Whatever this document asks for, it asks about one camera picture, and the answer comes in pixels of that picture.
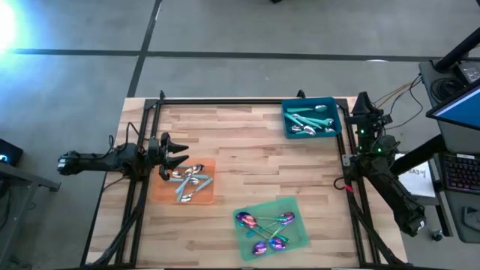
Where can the black cart crossbar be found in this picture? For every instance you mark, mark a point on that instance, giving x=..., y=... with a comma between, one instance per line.
x=416, y=156

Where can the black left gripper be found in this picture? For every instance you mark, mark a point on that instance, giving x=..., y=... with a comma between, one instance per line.
x=157, y=157

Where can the black backlit keyboard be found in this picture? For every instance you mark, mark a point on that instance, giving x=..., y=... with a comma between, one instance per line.
x=463, y=172

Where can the dark handheld device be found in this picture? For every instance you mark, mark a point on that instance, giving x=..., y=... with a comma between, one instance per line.
x=472, y=218

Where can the green translucent tray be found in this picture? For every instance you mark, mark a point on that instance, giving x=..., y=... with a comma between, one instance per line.
x=298, y=236

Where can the black frame clamp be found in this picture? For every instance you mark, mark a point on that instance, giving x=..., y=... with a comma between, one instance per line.
x=162, y=95
x=300, y=94

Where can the black monitor pole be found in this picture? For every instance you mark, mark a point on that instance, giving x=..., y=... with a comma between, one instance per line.
x=457, y=50

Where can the dark grey computer cart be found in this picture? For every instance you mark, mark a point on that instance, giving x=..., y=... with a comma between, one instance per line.
x=457, y=140

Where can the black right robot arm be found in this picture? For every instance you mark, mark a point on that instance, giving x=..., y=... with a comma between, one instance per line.
x=393, y=195

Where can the grey side table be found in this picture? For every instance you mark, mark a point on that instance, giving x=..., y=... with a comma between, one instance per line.
x=30, y=180

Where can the black caster wheel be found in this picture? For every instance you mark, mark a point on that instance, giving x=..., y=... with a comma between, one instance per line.
x=437, y=235

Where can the computer monitor blue screen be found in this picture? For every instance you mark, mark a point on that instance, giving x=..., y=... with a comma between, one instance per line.
x=461, y=110

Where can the black device blue light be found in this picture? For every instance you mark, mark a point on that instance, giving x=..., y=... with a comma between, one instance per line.
x=9, y=153

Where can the orange translucent tray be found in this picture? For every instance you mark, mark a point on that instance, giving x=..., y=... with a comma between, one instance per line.
x=161, y=193

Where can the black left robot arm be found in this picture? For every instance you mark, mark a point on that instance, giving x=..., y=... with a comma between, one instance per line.
x=93, y=162

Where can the grey metal bracket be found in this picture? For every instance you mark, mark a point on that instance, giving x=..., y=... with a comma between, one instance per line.
x=347, y=160

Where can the blue plastic bin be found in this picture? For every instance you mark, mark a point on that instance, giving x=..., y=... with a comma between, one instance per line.
x=333, y=103

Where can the white paper sheet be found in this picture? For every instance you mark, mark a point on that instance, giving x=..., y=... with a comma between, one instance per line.
x=416, y=183

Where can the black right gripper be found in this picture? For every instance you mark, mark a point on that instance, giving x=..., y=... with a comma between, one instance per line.
x=367, y=125

